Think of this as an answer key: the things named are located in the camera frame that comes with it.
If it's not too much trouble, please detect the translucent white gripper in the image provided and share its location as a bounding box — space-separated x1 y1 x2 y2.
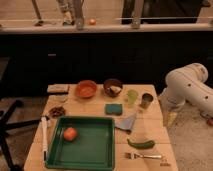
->
158 89 183 127

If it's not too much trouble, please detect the small orange ball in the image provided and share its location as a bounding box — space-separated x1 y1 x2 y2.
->
89 19 97 26

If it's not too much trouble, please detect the teal green sponge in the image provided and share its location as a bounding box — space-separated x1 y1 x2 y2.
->
105 104 123 115

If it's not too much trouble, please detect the grey blue cloth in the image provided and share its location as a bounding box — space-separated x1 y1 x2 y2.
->
115 114 137 134

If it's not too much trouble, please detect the dark brown bowl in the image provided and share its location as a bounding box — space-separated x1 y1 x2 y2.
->
103 79 123 97

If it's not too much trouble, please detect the green chili pepper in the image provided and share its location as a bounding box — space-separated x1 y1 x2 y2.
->
127 140 155 149

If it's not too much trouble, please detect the tan rectangular block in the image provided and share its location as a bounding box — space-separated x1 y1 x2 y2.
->
47 84 69 93

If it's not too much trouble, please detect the silver metal fork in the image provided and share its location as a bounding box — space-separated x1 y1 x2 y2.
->
124 152 162 159

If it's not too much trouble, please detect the green plastic cup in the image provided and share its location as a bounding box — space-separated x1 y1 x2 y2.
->
127 90 138 106

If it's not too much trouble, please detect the white marker pen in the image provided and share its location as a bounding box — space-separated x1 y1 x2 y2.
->
41 116 48 161

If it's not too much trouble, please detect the green plastic tray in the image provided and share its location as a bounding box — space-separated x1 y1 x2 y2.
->
45 116 115 171

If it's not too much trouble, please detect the small dish of nuts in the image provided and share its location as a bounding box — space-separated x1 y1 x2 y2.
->
49 106 65 117

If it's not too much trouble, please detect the orange round fruit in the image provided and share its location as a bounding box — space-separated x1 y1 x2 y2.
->
63 127 78 141

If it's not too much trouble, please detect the red orange bowl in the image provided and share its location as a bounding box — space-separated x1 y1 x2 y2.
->
75 80 97 98

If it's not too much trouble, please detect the black office chair base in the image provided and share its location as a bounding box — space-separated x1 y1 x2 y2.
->
0 100 49 171

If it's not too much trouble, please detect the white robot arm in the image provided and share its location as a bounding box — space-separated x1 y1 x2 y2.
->
159 63 213 127

